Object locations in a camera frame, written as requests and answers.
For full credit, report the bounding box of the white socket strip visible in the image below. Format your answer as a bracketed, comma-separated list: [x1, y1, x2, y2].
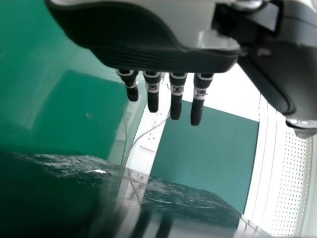
[140, 109, 165, 151]
[118, 101, 139, 142]

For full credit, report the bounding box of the white perforated cable duct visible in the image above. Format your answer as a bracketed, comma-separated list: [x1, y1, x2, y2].
[244, 94, 317, 238]

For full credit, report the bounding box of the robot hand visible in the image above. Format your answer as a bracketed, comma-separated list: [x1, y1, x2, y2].
[44, 0, 317, 139]

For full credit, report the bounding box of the thin grey cable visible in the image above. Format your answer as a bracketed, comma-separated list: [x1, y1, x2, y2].
[122, 110, 172, 166]

